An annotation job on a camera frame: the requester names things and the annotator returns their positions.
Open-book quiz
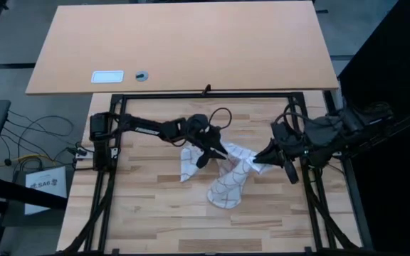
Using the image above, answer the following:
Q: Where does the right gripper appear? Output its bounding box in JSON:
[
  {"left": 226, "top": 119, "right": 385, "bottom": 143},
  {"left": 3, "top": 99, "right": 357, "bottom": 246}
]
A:
[{"left": 253, "top": 137, "right": 311, "bottom": 185}]

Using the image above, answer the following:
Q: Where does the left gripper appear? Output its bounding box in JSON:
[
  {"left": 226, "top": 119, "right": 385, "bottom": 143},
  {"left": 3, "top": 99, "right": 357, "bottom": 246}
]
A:
[{"left": 190, "top": 127, "right": 228, "bottom": 170}]

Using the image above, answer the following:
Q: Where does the white towel with red grid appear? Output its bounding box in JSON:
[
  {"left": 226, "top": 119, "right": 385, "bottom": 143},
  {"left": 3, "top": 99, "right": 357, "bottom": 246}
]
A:
[{"left": 179, "top": 141, "right": 275, "bottom": 210}]

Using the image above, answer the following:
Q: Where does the light wooden desk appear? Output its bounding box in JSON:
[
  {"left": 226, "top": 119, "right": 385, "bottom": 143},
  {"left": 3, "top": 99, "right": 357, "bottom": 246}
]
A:
[{"left": 25, "top": 0, "right": 340, "bottom": 95}]

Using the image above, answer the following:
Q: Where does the white power strip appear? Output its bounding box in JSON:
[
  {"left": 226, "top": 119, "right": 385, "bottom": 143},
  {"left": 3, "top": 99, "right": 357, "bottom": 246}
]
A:
[{"left": 73, "top": 146, "right": 95, "bottom": 160}]

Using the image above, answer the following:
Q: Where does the white rectangular desk plate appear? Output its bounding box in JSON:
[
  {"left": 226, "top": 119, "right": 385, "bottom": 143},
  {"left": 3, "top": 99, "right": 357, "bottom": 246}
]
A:
[{"left": 90, "top": 70, "right": 125, "bottom": 85}]

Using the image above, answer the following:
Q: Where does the tall black partition panel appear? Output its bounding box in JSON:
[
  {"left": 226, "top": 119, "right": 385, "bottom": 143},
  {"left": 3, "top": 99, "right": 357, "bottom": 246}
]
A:
[{"left": 338, "top": 0, "right": 410, "bottom": 256}]

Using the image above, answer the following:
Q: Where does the white labelled box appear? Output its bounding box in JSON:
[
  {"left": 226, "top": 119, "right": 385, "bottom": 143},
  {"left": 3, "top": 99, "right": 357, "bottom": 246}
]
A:
[{"left": 24, "top": 165, "right": 68, "bottom": 216}]

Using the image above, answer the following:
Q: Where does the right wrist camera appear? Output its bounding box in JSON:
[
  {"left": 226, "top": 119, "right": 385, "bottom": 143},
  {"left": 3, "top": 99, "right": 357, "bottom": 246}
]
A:
[{"left": 270, "top": 121, "right": 293, "bottom": 144}]

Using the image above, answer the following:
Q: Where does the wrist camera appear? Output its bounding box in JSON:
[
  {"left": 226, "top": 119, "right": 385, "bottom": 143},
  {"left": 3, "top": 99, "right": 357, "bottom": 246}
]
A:
[
  {"left": 186, "top": 113, "right": 210, "bottom": 135},
  {"left": 270, "top": 121, "right": 293, "bottom": 144}
]

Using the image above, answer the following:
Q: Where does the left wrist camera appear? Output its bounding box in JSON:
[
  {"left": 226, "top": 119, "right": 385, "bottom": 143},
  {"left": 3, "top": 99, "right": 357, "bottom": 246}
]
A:
[{"left": 186, "top": 113, "right": 210, "bottom": 135}]

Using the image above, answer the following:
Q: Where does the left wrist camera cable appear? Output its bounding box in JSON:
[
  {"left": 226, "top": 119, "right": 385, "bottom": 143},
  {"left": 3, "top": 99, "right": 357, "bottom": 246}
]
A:
[{"left": 208, "top": 107, "right": 233, "bottom": 131}]

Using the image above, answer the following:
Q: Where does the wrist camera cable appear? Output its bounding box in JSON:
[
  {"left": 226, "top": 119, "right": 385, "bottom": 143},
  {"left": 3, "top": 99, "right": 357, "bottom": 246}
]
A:
[
  {"left": 208, "top": 107, "right": 233, "bottom": 131},
  {"left": 273, "top": 102, "right": 309, "bottom": 143}
]

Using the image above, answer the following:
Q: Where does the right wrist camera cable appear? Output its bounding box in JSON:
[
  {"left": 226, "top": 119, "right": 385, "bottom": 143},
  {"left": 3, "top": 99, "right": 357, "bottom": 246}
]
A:
[{"left": 273, "top": 102, "right": 309, "bottom": 143}]

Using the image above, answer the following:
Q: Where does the black aluminium table frame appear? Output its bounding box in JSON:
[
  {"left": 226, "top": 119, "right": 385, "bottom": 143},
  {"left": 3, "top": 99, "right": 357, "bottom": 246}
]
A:
[{"left": 57, "top": 91, "right": 375, "bottom": 256}]

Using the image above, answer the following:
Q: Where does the black floor cable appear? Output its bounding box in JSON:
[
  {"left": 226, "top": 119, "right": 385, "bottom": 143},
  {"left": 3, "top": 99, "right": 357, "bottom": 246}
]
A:
[
  {"left": 7, "top": 114, "right": 75, "bottom": 138},
  {"left": 0, "top": 124, "right": 80, "bottom": 168}
]

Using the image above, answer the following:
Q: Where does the yellow floor cable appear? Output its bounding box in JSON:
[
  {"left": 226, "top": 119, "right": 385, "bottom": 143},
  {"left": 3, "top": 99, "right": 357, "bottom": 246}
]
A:
[{"left": 0, "top": 153, "right": 55, "bottom": 168}]

